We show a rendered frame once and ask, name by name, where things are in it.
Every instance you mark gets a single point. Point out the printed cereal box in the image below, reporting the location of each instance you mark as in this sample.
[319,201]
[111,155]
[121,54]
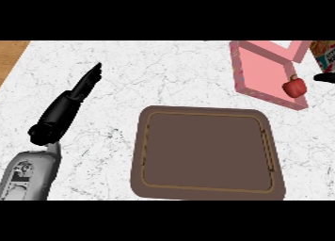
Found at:
[329,55]

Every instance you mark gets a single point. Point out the red bell pepper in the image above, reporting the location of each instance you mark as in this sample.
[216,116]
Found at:
[294,87]

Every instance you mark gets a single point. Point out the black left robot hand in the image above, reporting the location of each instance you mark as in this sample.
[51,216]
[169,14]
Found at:
[62,113]

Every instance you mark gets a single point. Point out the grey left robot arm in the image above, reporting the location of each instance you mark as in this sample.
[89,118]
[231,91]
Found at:
[31,175]

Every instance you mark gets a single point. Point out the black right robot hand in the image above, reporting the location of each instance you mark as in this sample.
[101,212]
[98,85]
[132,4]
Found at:
[332,77]

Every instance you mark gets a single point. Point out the pink cardboard box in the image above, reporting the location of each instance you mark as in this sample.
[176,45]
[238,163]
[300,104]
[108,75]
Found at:
[263,71]

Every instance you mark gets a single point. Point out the brown tray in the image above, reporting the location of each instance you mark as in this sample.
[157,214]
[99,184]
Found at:
[207,153]

